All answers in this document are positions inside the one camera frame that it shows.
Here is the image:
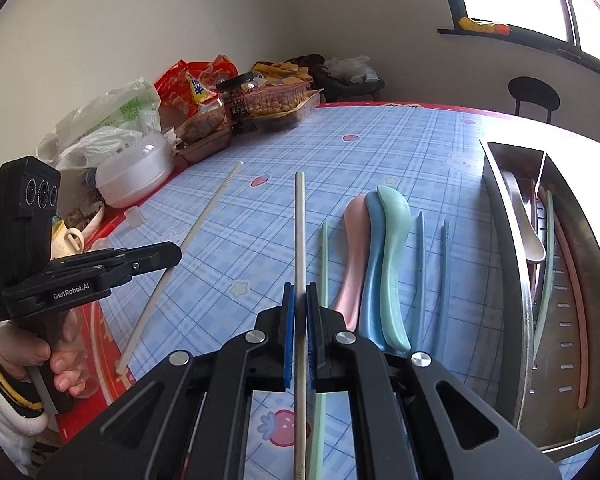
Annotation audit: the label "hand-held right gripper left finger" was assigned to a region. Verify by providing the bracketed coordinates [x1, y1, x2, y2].
[37, 282, 297, 480]

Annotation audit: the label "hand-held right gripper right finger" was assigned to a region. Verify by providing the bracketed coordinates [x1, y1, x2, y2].
[307, 282, 563, 480]

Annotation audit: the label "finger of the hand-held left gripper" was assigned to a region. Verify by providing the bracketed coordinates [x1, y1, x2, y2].
[86, 241, 182, 287]

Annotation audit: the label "blue spoon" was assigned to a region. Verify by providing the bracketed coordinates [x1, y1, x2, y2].
[357, 191, 388, 351]

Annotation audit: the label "pink spoon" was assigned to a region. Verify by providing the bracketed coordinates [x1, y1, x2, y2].
[332, 195, 376, 333]

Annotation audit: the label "teal green spoon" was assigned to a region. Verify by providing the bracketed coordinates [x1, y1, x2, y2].
[377, 185, 412, 353]

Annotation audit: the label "stainless steel utensil box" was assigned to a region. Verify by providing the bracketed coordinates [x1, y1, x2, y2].
[480, 140, 600, 461]

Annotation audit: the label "white spoon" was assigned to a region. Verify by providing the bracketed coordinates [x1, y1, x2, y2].
[501, 170, 546, 263]

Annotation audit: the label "person's left hand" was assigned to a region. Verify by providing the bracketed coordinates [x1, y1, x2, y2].
[0, 309, 92, 397]

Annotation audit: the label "yellow cup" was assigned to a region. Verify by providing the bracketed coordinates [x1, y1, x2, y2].
[52, 225, 86, 261]

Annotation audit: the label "white food bowl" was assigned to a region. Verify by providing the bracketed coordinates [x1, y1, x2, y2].
[62, 200, 106, 241]

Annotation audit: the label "white plastic bowl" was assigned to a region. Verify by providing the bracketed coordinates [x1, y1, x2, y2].
[96, 131, 175, 208]

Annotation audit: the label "brown food tray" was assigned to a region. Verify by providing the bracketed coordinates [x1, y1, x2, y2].
[175, 105, 233, 163]

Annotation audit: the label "green printed plastic bag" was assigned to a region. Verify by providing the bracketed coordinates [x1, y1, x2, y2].
[55, 77, 161, 141]

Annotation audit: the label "red snack bag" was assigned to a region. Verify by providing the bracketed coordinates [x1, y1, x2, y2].
[154, 57, 238, 116]

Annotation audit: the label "dark lidded jar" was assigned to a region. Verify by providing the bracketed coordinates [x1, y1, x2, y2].
[216, 74, 258, 136]

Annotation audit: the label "blue plaid tablecloth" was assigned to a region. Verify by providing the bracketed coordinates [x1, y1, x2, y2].
[55, 102, 600, 480]

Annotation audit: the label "yellow packets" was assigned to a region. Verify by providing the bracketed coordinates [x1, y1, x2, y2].
[252, 60, 313, 86]

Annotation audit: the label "crumpled white plastic bag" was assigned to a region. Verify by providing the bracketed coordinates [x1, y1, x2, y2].
[324, 55, 378, 83]

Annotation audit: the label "black round stool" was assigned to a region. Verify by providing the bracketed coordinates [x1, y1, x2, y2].
[508, 76, 560, 123]

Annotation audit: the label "yellow toy on windowsill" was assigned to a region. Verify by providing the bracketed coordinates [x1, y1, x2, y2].
[457, 16, 511, 36]

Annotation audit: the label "dark window sill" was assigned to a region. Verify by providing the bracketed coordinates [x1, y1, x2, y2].
[437, 27, 600, 78]

